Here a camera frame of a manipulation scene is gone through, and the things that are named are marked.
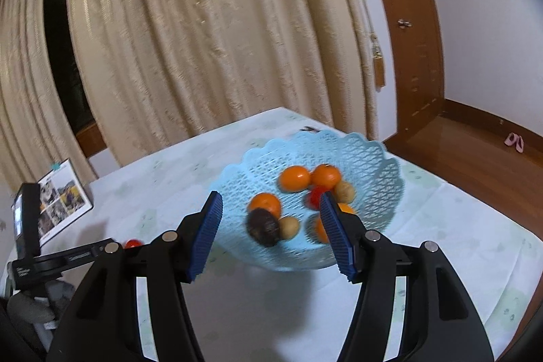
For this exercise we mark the orange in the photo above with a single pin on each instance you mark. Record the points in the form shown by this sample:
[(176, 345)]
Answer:
[(265, 204), (321, 230), (326, 175), (294, 178)]

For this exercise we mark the curtain tieback tassel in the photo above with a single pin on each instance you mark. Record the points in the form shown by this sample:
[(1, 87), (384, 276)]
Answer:
[(379, 61)]

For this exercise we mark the teal binder clip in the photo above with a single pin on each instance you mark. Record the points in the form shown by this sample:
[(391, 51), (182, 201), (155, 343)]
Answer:
[(55, 166)]

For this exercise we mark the photo collage board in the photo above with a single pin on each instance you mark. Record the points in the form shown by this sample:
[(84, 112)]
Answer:
[(68, 196)]

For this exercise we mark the brown wooden door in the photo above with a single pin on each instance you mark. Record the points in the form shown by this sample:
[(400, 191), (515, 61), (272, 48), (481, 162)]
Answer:
[(407, 69)]

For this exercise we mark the beige textured curtain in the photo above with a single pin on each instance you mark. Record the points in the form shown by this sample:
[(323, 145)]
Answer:
[(212, 27), (25, 69)]

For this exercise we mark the black standing device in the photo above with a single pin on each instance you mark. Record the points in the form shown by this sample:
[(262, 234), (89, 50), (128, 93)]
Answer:
[(30, 222)]

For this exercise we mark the small red cherry tomato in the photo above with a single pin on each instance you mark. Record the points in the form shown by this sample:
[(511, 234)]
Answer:
[(133, 243)]

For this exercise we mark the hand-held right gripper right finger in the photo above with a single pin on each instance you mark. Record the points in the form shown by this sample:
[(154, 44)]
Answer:
[(337, 237)]

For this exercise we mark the person's left hand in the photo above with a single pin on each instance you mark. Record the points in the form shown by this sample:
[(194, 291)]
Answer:
[(32, 309)]

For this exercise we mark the large red tomato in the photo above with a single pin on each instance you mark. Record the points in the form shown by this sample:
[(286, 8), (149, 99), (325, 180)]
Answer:
[(314, 196)]

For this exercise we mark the dark purple passion fruit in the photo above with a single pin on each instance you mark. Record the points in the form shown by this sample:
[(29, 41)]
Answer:
[(263, 228)]

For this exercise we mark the white printed tablecloth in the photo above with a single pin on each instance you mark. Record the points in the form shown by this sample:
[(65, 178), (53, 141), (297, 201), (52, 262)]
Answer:
[(263, 315)]

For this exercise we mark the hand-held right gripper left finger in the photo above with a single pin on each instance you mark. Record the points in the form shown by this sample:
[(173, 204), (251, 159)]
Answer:
[(205, 234)]

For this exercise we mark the small tan round fruit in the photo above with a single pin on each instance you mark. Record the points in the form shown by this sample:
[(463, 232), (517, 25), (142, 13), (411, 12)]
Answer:
[(344, 192), (289, 228)]

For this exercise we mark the light blue lattice basket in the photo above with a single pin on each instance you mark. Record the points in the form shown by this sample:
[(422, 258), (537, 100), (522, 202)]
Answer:
[(373, 175)]

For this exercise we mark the pink slipper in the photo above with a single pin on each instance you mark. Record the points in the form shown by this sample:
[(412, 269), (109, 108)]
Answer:
[(519, 145), (510, 139)]

